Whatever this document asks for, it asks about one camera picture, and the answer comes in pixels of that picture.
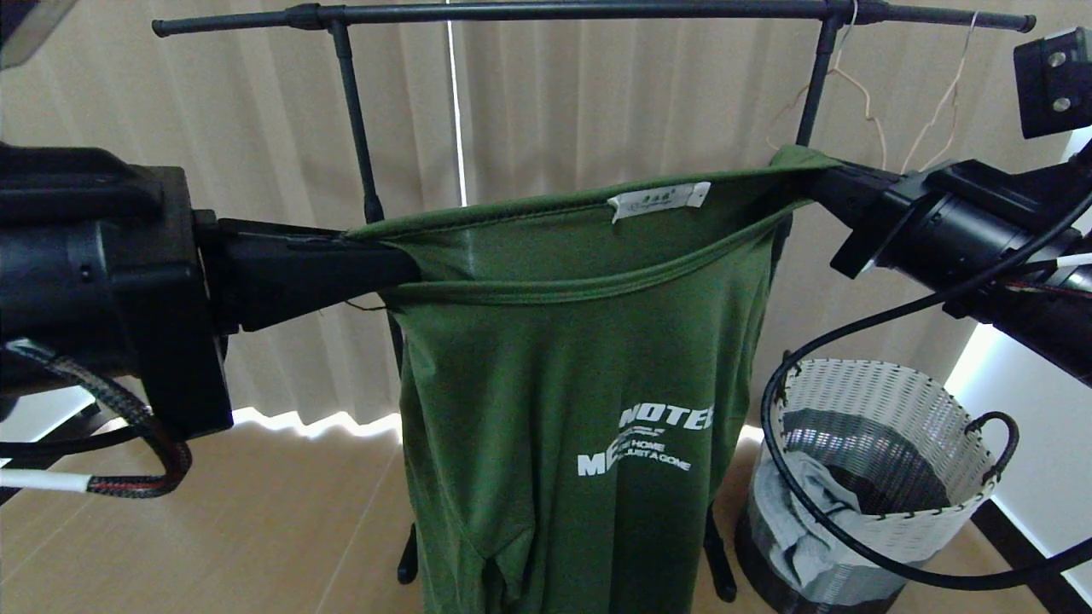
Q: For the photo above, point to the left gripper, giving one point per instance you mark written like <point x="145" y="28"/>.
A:
<point x="85" y="273"/>

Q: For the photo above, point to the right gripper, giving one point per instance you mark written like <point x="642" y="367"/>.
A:
<point x="938" y="239"/>

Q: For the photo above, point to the pink clothes hanger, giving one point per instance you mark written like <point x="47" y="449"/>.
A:
<point x="867" y="109"/>
<point x="938" y="107"/>

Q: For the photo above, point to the green printed t-shirt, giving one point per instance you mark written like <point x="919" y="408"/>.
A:
<point x="554" y="367"/>

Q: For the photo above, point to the white laundry basket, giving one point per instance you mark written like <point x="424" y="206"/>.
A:
<point x="896" y="401"/>

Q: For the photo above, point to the black clothes rack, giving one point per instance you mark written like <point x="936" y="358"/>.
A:
<point x="597" y="11"/>

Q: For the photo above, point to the beige curtain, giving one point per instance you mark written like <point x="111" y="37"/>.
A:
<point x="213" y="102"/>

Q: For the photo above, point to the pale grey garment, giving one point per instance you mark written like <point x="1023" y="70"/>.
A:
<point x="802" y="546"/>

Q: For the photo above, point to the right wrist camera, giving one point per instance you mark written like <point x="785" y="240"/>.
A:
<point x="1054" y="85"/>

